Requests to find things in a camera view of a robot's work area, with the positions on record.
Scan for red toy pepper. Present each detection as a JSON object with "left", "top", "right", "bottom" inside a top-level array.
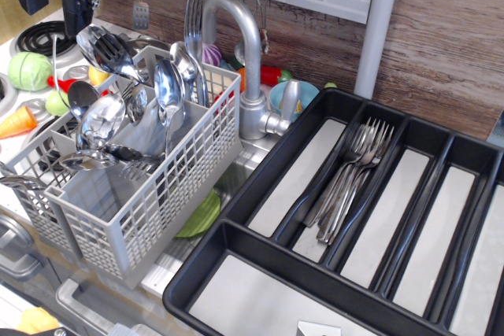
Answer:
[{"left": 261, "top": 65, "right": 292, "bottom": 87}]

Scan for steel forks in tray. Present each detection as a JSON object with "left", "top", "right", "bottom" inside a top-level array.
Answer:
[{"left": 303, "top": 119, "right": 395, "bottom": 244}]

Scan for steel spoon beside fork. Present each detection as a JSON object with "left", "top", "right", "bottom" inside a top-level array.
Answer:
[{"left": 169, "top": 41, "right": 197, "bottom": 103}]

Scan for silver kitchen faucet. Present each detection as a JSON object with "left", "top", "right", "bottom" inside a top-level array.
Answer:
[{"left": 202, "top": 0, "right": 300, "bottom": 140}]

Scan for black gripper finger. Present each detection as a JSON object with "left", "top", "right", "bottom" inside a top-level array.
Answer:
[{"left": 62, "top": 0, "right": 93, "bottom": 38}]

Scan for black cutlery tray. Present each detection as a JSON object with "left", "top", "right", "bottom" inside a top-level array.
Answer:
[{"left": 162, "top": 89, "right": 503, "bottom": 335}]

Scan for orange toy carrot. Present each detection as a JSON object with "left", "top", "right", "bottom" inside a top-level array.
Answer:
[{"left": 1, "top": 105, "right": 38, "bottom": 139}]

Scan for fork lying in basket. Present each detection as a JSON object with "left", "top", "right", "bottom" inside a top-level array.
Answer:
[{"left": 105, "top": 144, "right": 161, "bottom": 180}]

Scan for grey plastic cutlery basket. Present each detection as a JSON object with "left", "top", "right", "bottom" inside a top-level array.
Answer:
[{"left": 7, "top": 65, "right": 242, "bottom": 289}]

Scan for green toy plate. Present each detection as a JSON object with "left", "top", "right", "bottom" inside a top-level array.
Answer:
[{"left": 176, "top": 190, "right": 221, "bottom": 238}]

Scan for steel fork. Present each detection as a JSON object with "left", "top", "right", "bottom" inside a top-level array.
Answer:
[{"left": 94, "top": 33, "right": 145, "bottom": 84}]

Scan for green toy cabbage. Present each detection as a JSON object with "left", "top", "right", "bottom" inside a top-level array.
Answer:
[{"left": 7, "top": 52, "right": 53, "bottom": 91}]

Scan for steel spoon upright centre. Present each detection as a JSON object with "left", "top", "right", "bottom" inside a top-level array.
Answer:
[{"left": 154, "top": 58, "right": 185, "bottom": 157}]

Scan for black coil stove burner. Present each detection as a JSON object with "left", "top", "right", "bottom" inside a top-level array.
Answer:
[{"left": 15, "top": 20, "right": 76, "bottom": 57}]

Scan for hanging metal spatula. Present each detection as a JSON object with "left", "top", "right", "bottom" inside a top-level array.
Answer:
[{"left": 132, "top": 0, "right": 150, "bottom": 30}]

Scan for grey metal pole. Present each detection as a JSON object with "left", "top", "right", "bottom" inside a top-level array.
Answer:
[{"left": 354, "top": 0, "right": 395, "bottom": 99}]

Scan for steel spoon front left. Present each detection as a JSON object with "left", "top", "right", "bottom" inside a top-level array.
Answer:
[{"left": 76, "top": 94, "right": 125, "bottom": 150}]

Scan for purple toy onion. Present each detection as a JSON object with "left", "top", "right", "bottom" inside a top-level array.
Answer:
[{"left": 202, "top": 43, "right": 222, "bottom": 66}]

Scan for tall fork in basket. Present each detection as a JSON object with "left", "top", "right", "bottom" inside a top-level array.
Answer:
[{"left": 184, "top": 0, "right": 209, "bottom": 108}]

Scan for large steel serving spoon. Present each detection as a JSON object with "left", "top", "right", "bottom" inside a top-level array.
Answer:
[{"left": 76, "top": 24, "right": 129, "bottom": 75}]

